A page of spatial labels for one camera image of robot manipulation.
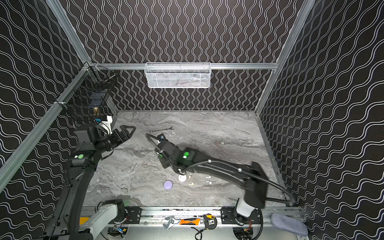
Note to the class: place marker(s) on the adjustable wrench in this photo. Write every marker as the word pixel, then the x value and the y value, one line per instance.
pixel 170 222

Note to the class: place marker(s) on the black wire basket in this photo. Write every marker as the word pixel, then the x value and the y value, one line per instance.
pixel 94 90

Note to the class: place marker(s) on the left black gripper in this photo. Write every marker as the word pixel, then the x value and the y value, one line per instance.
pixel 120 135

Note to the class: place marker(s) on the purple round charging case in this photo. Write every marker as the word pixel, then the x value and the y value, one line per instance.
pixel 168 184

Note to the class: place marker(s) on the white wire mesh basket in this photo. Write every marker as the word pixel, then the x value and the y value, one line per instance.
pixel 176 75

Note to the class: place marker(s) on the steel combination wrench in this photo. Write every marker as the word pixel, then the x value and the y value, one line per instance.
pixel 161 130

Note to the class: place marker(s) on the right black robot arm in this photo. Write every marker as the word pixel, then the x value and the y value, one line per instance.
pixel 252 179

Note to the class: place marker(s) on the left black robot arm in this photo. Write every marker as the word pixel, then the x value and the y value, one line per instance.
pixel 93 141

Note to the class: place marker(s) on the grey cloth pad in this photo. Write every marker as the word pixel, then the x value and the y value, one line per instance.
pixel 289 224

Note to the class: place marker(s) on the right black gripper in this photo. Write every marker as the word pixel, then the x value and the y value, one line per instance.
pixel 163 147

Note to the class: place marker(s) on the yellow black tape measure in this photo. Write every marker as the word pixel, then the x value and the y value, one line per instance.
pixel 210 222

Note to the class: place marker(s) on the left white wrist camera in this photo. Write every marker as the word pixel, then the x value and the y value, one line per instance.
pixel 107 125

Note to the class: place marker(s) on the white round charging case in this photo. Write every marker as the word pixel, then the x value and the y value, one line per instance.
pixel 182 178

